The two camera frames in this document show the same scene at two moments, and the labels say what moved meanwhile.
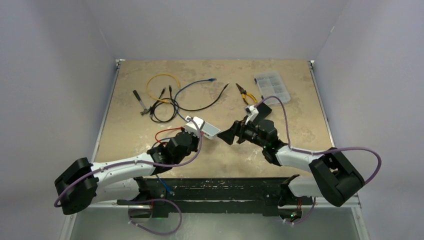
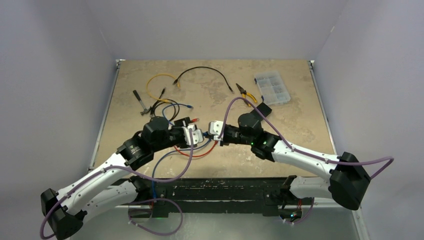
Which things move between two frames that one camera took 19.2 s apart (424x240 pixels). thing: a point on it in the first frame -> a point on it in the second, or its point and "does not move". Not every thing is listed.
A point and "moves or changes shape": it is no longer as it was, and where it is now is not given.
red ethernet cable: [182, 128] moves or changes shape
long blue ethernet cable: [210, 79] moves or changes shape
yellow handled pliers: [244, 93] does not move
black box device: [263, 110] does not move
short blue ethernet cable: [168, 188] -> [188, 106]
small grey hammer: [146, 110] does not move
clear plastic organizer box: [271, 83] does not move
